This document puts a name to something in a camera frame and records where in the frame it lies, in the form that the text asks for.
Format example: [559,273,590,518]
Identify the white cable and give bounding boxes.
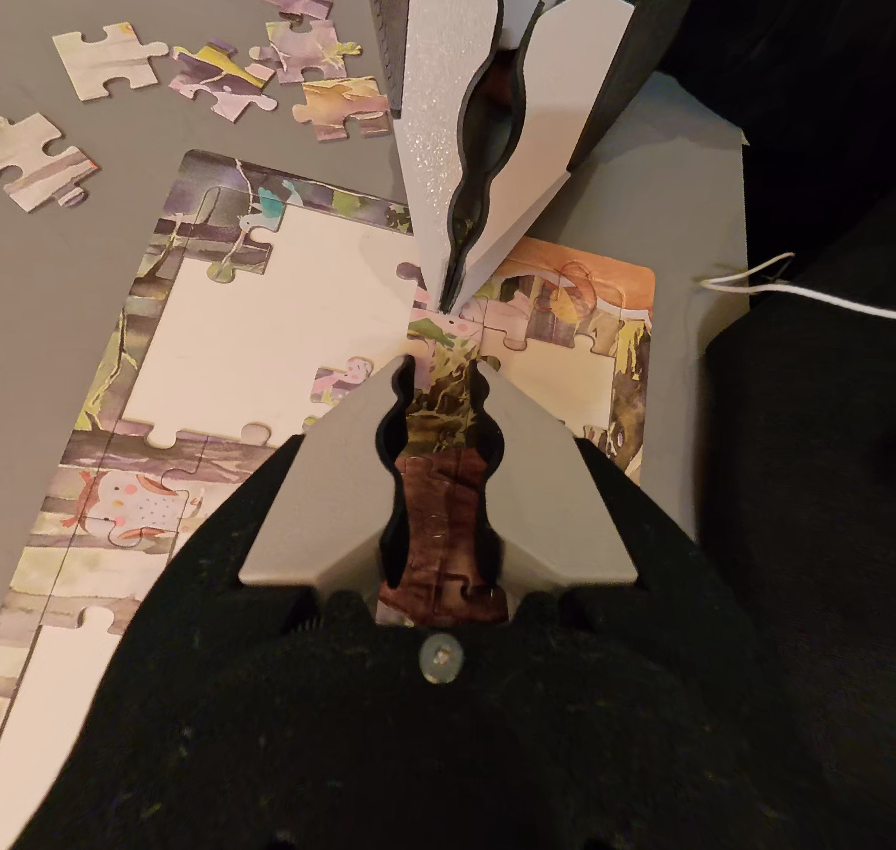
[700,251,896,319]

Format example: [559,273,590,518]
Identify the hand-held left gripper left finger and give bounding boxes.
[238,356,417,593]

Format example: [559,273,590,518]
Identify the pink green jigsaw piece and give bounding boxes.
[406,307,491,410]

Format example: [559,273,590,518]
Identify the animal jigsaw puzzle board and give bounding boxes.
[0,149,655,725]

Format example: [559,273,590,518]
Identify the jigsaw pieces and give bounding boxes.
[0,0,393,214]

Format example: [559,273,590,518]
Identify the person's dark clothing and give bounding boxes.
[658,0,896,850]

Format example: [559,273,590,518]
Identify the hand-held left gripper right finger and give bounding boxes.
[475,359,639,597]

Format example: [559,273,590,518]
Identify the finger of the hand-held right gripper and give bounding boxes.
[402,0,505,310]
[454,0,638,303]

